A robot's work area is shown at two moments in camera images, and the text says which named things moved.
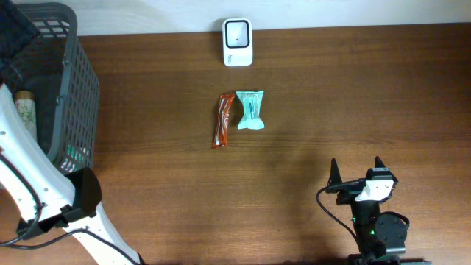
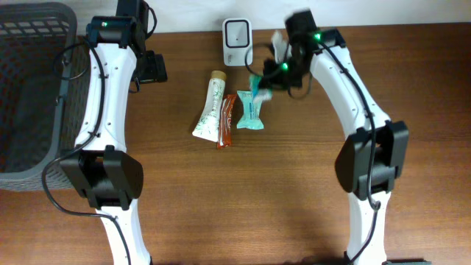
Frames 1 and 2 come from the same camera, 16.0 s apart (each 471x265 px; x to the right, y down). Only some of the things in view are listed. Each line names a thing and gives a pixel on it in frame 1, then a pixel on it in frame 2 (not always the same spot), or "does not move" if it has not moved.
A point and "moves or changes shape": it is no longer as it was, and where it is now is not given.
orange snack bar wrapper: (221, 131) does not move
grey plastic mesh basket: (41, 53) does not move
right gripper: (349, 191) → (271, 79)
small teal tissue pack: (76, 157) moves or changes shape
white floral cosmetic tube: (26, 105) → (208, 126)
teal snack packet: (252, 101) does not move
